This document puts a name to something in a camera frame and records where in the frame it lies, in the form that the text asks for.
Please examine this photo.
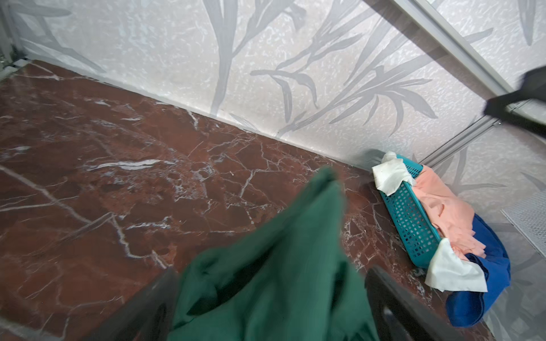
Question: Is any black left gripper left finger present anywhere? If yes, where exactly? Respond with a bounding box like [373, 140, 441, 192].
[83, 267, 179, 340]

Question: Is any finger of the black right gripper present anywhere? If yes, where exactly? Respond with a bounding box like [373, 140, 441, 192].
[483, 66, 545, 138]

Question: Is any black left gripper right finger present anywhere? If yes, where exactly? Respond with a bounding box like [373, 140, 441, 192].
[365, 267, 464, 340]

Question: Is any green t-shirt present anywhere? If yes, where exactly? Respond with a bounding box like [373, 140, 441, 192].
[168, 168, 378, 340]

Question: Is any blue t-shirt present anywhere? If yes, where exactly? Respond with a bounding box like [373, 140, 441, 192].
[446, 215, 511, 328]

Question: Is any white t-shirt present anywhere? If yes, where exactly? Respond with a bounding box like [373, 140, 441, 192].
[372, 151, 487, 293]

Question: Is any teal plastic laundry basket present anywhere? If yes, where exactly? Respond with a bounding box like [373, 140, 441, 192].
[380, 180, 441, 269]

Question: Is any peach pink t-shirt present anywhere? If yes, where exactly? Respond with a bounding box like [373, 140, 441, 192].
[413, 166, 486, 260]

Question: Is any white wire mesh basket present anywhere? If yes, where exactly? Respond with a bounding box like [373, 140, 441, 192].
[502, 190, 546, 258]

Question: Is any aluminium frame post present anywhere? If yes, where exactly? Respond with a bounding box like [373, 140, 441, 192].
[366, 1, 525, 167]

